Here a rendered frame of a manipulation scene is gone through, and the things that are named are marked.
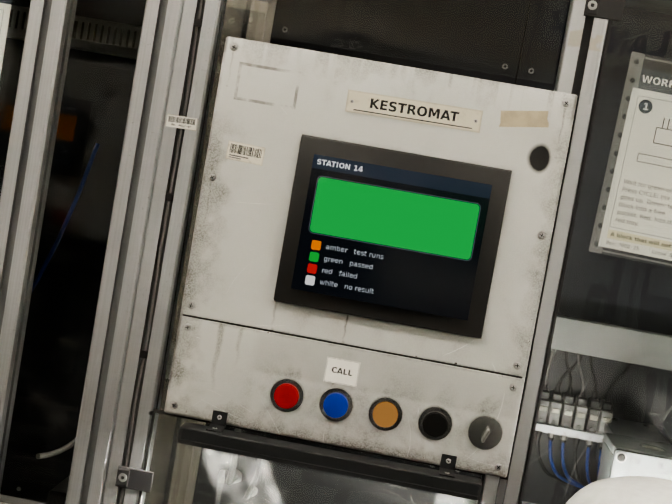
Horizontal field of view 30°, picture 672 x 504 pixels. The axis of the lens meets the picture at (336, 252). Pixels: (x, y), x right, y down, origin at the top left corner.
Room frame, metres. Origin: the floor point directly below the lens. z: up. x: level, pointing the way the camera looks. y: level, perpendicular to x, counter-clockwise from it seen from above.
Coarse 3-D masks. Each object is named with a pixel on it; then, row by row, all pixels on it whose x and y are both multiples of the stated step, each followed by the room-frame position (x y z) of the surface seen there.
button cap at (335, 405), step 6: (330, 396) 1.47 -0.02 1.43; (336, 396) 1.47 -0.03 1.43; (342, 396) 1.47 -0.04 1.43; (324, 402) 1.48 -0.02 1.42; (330, 402) 1.47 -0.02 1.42; (336, 402) 1.47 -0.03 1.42; (342, 402) 1.47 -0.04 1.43; (324, 408) 1.48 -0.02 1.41; (330, 408) 1.47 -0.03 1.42; (336, 408) 1.47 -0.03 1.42; (342, 408) 1.47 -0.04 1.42; (330, 414) 1.47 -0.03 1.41; (336, 414) 1.47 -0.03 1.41; (342, 414) 1.47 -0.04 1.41
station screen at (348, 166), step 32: (320, 160) 1.47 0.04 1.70; (416, 192) 1.46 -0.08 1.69; (448, 192) 1.46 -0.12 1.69; (480, 192) 1.45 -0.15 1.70; (480, 224) 1.45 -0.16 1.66; (320, 256) 1.47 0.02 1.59; (352, 256) 1.46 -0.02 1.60; (384, 256) 1.46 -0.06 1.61; (416, 256) 1.46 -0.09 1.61; (448, 256) 1.45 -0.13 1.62; (320, 288) 1.46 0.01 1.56; (352, 288) 1.46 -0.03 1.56; (384, 288) 1.46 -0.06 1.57; (416, 288) 1.46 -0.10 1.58; (448, 288) 1.45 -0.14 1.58
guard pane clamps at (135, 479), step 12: (588, 0) 1.48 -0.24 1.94; (600, 0) 1.48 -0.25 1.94; (612, 0) 1.47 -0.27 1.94; (624, 0) 1.47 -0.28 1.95; (588, 12) 1.48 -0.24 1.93; (600, 12) 1.48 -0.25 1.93; (612, 12) 1.47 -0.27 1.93; (120, 468) 1.51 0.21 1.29; (132, 468) 1.51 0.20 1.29; (120, 480) 1.51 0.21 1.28; (132, 480) 1.51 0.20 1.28; (144, 480) 1.51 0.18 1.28
